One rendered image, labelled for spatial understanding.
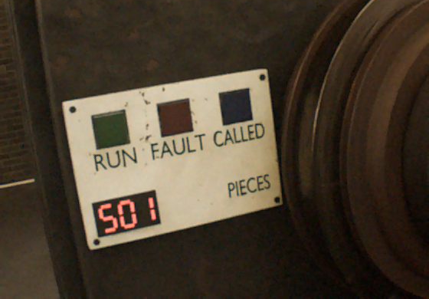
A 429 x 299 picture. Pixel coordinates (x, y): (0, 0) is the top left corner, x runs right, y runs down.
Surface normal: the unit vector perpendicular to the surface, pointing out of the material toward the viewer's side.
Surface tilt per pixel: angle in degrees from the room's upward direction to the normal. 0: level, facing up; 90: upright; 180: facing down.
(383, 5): 90
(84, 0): 90
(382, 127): 74
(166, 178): 90
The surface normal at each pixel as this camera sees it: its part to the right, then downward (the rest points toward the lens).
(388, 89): -0.60, -0.32
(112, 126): 0.34, 0.11
